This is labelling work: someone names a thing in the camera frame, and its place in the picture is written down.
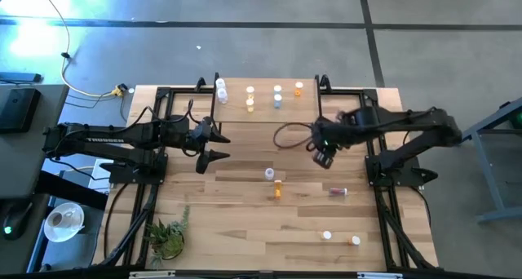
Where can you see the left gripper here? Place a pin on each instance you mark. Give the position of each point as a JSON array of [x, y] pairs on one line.
[[191, 142]]

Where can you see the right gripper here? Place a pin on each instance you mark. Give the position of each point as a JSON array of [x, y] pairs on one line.
[[328, 134]]

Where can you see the red pill bottle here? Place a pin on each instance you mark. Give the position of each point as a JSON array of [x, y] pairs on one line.
[[337, 191]]

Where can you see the clear pill bottle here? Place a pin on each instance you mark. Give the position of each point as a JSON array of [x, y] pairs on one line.
[[222, 95], [220, 83], [269, 174]]

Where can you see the pale yellow pill bottle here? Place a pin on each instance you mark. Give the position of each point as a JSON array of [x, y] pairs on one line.
[[249, 104], [250, 90]]

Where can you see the orange pill bottle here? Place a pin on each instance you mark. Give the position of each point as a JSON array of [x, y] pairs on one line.
[[277, 189], [298, 88], [354, 240]]

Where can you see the blue pill bottle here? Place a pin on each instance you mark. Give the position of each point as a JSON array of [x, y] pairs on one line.
[[277, 89], [277, 100]]

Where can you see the white plastic cup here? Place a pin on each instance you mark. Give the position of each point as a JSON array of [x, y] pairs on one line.
[[326, 235]]

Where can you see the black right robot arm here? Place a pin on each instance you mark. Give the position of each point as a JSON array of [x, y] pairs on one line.
[[408, 122]]

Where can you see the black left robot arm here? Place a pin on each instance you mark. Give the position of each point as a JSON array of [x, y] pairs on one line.
[[122, 134]]

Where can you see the potted succulent plant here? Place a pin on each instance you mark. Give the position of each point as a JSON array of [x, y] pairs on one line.
[[167, 240]]

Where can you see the yellow plug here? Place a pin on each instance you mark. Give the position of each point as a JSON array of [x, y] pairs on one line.
[[117, 91]]

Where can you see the dark grey desk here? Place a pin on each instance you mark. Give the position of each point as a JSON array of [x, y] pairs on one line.
[[49, 148]]

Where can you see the black inline plug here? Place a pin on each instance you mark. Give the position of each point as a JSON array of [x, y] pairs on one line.
[[65, 55]]

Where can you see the black flat box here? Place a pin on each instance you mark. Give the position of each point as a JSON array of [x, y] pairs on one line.
[[18, 109]]

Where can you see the black computer mouse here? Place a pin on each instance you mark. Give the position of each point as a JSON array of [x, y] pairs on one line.
[[16, 220]]

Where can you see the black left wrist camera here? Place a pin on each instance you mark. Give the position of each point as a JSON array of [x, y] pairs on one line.
[[204, 130]]

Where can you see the wooden shelf black frame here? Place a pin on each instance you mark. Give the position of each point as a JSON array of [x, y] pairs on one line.
[[261, 113]]

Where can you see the black aluminium rig frame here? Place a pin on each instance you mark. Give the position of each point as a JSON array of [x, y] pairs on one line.
[[183, 92]]

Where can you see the silver bracket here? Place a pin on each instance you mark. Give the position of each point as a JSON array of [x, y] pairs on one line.
[[151, 275], [377, 275]]

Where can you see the grey blue table frame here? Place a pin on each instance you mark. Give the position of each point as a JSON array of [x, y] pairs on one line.
[[485, 169]]

